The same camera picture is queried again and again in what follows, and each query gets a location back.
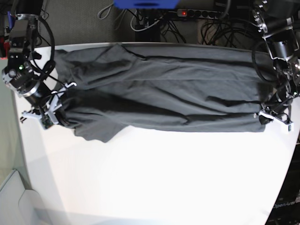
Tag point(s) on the grey bin corner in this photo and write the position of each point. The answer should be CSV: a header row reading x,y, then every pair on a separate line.
x,y
16,208

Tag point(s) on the blue orange clamp tool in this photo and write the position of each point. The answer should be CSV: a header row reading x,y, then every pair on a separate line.
x,y
4,35

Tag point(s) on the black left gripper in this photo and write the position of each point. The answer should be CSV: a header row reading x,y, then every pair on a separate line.
x,y
277,107

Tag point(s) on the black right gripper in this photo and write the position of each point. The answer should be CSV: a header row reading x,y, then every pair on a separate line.
x,y
40,96

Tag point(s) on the black power strip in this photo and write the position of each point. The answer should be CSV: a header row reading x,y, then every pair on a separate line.
x,y
198,14

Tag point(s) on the dark grey t-shirt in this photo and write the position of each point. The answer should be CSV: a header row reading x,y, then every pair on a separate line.
x,y
163,87

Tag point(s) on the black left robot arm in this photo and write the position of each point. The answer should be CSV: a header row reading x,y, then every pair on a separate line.
x,y
275,20

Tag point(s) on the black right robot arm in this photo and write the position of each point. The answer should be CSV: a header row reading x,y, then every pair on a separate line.
x,y
22,74

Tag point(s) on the blue box overhead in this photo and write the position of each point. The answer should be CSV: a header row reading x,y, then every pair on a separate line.
x,y
146,4

